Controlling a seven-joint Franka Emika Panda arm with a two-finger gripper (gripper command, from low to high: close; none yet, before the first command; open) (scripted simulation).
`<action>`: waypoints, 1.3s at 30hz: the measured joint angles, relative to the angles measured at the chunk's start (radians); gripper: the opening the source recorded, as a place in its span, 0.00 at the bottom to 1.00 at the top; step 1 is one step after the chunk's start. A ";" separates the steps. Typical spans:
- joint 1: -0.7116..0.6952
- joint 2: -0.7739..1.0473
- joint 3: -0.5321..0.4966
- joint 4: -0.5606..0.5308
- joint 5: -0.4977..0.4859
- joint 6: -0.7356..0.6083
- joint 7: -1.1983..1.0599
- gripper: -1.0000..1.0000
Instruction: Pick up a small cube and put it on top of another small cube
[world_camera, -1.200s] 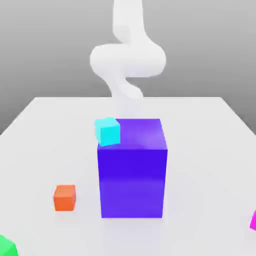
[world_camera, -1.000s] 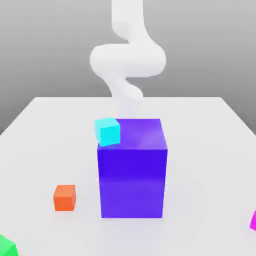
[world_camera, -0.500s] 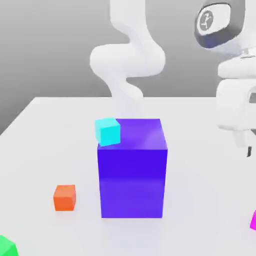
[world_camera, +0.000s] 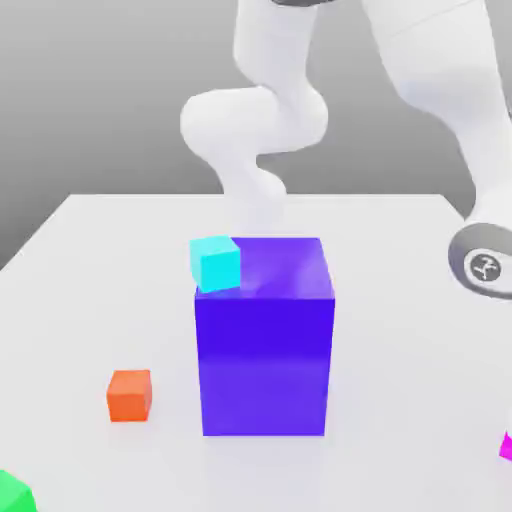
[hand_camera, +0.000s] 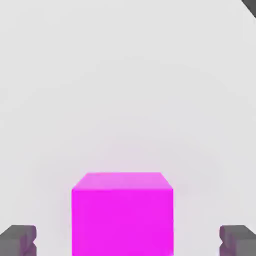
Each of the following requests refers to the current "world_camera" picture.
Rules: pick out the small green cube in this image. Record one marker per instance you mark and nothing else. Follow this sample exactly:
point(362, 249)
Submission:
point(14, 496)

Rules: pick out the small magenta cube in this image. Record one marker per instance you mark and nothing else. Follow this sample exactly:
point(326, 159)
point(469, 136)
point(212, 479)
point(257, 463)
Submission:
point(507, 447)

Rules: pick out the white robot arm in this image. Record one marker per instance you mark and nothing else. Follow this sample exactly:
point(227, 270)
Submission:
point(256, 120)

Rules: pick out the small cyan cube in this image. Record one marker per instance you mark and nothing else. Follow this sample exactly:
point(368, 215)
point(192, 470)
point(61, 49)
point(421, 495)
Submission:
point(218, 266)

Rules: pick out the large blue box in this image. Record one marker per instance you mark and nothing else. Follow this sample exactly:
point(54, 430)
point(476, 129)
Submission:
point(264, 360)

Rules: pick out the small orange cube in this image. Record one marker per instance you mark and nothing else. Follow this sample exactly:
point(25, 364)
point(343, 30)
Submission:
point(128, 396)

